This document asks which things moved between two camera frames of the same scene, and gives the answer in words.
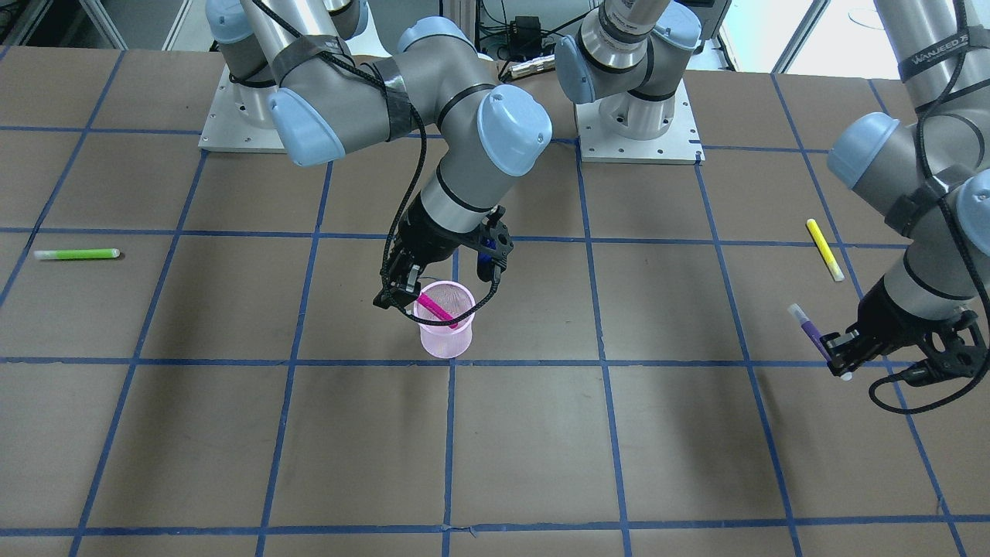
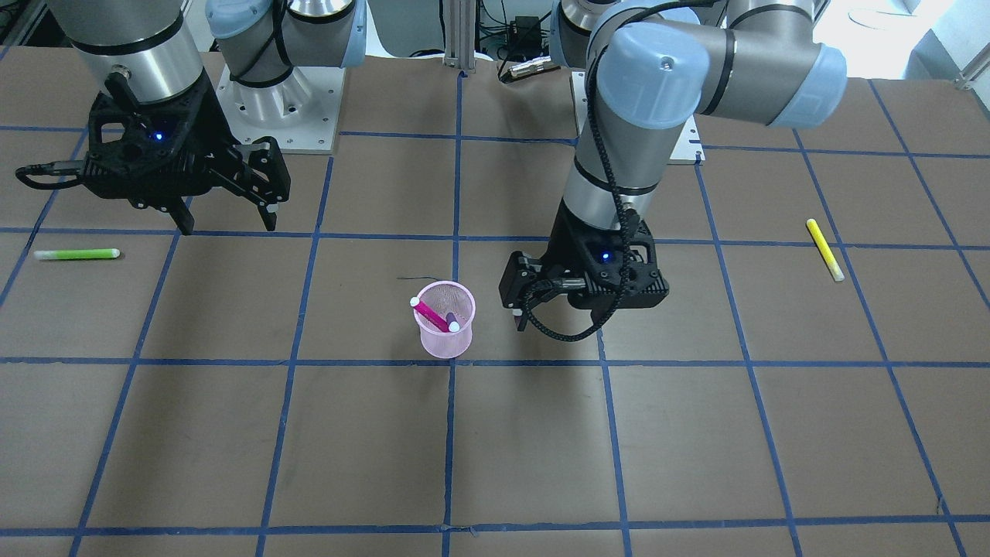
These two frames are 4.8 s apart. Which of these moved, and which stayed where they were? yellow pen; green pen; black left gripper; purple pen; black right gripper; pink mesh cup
Moved: purple pen; black left gripper; black right gripper
Stayed: yellow pen; green pen; pink mesh cup
